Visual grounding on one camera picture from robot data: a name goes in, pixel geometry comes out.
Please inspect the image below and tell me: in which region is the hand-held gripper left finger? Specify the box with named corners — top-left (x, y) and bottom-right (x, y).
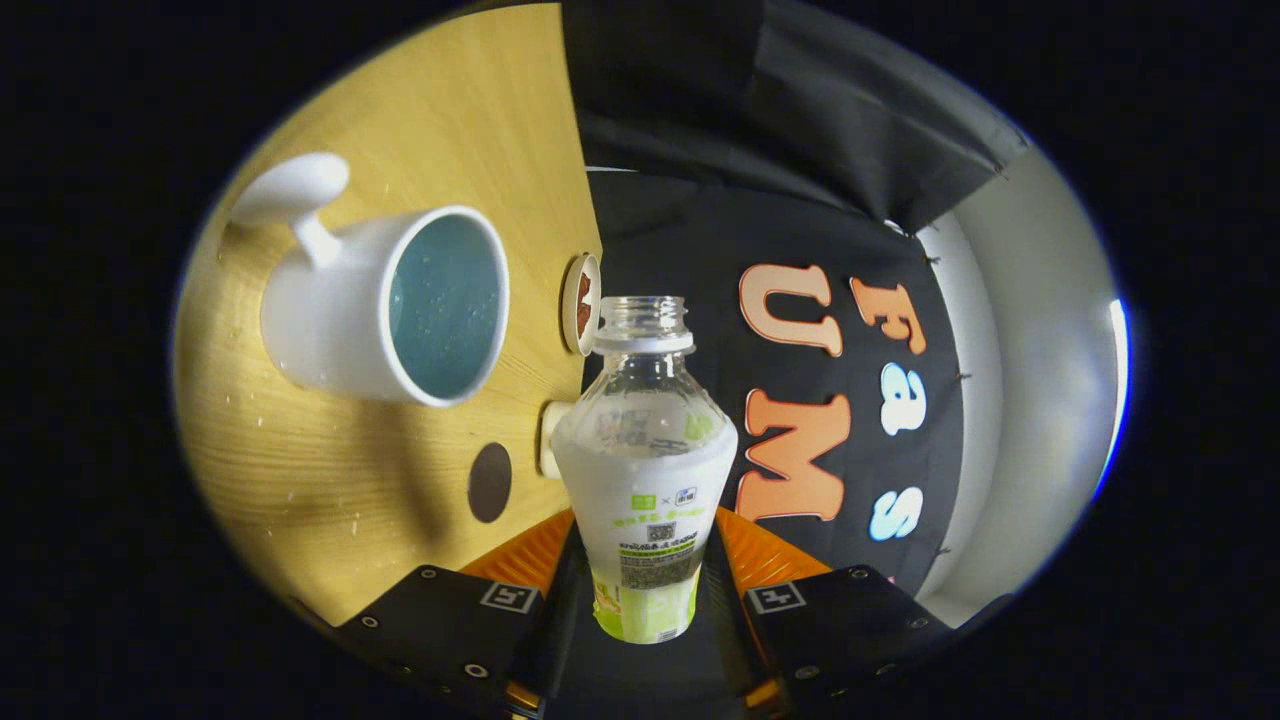
top-left (335, 510), bottom-right (586, 720)

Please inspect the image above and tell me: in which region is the white cup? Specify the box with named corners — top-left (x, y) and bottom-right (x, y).
top-left (230, 152), bottom-right (511, 408)

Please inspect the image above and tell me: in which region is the black backdrop cloth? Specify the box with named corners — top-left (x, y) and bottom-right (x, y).
top-left (520, 0), bottom-right (1031, 720)

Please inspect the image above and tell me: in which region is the wooden table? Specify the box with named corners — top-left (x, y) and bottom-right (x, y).
top-left (172, 3), bottom-right (606, 626)

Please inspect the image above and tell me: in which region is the cream white toaster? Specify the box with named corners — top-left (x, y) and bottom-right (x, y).
top-left (538, 400), bottom-right (576, 479)

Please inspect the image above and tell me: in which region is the dark brown round coaster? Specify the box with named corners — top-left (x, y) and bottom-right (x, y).
top-left (468, 442), bottom-right (513, 524)

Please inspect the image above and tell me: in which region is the small white bowl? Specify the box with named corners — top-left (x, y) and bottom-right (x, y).
top-left (561, 253), bottom-right (603, 357)

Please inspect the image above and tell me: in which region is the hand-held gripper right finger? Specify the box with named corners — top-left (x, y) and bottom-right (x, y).
top-left (705, 507), bottom-right (951, 720)

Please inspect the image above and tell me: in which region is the clear juice bottle green label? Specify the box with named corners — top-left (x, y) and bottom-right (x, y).
top-left (550, 296), bottom-right (739, 645)

